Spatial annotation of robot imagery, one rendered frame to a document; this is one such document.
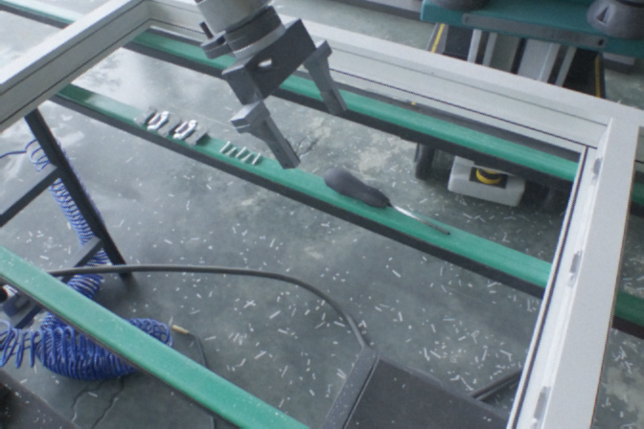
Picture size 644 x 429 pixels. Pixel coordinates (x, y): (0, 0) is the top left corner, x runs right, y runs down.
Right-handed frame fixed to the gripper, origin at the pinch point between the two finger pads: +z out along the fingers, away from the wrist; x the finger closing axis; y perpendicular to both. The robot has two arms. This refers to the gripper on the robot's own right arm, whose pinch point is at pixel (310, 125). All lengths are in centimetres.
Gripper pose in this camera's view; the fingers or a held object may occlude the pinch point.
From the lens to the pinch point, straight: 70.5
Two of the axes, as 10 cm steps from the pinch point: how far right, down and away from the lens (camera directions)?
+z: 4.7, 7.6, 4.5
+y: 7.2, -0.4, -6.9
